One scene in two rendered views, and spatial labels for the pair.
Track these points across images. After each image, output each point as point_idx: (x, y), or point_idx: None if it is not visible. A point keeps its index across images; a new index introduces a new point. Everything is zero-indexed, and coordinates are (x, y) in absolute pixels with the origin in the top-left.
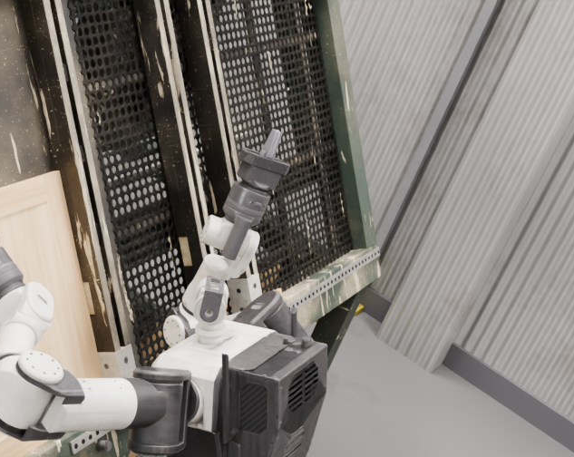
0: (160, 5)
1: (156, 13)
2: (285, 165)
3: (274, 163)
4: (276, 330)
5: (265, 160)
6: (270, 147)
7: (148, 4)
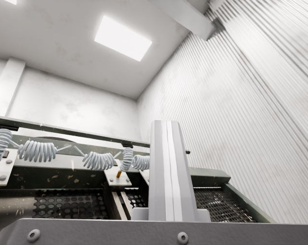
0: (128, 215)
1: (120, 218)
2: (307, 229)
3: (210, 244)
4: None
5: (113, 236)
6: (151, 170)
7: (117, 216)
